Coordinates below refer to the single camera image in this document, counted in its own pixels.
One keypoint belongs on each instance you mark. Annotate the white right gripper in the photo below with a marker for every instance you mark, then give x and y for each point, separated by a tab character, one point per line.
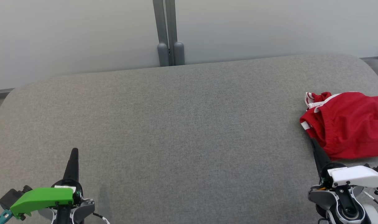
357	177

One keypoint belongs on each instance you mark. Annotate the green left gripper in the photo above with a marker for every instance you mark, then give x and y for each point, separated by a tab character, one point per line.
43	197

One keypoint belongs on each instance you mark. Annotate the red Bulls 23 shorts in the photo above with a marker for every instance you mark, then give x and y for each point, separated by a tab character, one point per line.
350	124

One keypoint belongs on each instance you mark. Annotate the red white basketball jersey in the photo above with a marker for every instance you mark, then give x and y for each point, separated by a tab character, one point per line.
309	99

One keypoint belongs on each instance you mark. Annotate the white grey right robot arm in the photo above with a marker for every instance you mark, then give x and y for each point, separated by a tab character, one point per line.
319	197

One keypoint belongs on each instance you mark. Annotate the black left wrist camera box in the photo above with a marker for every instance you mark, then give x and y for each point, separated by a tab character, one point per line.
10	196

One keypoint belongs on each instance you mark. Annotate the teal left camera connector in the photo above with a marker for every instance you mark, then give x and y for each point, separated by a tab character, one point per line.
2	216

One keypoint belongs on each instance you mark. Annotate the grey metal partition post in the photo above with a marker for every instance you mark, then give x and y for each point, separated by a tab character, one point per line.
176	31
161	31

